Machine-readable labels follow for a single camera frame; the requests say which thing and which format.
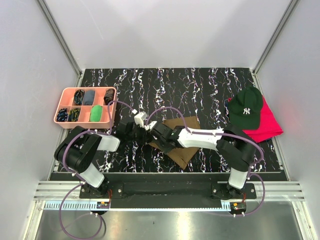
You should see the grey-blue rolled cloth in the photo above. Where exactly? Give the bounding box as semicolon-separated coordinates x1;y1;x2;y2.
82;90;95;106

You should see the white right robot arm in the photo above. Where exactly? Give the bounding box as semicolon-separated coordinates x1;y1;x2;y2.
144;121;259;199

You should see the pink red folded cloth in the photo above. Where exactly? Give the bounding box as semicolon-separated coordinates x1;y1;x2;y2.
243;96;284;143

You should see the brown fabric napkin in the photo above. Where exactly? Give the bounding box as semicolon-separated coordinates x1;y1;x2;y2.
148;116;200;170

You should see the black yellow patterned roll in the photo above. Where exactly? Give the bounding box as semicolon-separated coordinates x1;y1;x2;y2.
68;108;81;122

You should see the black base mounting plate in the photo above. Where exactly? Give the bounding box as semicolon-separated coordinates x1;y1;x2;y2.
79;173;257;210

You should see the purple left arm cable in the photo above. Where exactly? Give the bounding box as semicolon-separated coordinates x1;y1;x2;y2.
59;100;138;238

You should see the pink divided organizer tray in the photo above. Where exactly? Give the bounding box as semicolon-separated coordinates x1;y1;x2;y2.
53;87;118;130

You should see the black multicolour patterned roll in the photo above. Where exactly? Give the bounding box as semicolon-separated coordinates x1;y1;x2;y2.
73;89;85;106

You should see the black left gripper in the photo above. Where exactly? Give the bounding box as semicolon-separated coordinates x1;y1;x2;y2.
126;123;154;145

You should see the green rolled cloth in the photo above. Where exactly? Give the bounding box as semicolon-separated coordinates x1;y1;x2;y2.
89;105;103;122

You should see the dark paisley rolled cloth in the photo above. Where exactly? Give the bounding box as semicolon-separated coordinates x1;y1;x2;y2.
103;88;115;105

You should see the black blue patterned roll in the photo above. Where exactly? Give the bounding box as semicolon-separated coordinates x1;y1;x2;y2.
56;108;69;122

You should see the aluminium frame rail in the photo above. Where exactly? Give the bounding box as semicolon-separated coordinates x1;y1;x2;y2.
33;181;305;202

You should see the dark green baseball cap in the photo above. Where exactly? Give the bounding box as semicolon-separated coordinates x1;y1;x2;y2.
227;86;263;130

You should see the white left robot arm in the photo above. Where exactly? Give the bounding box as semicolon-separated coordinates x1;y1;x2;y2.
54;111;148;198

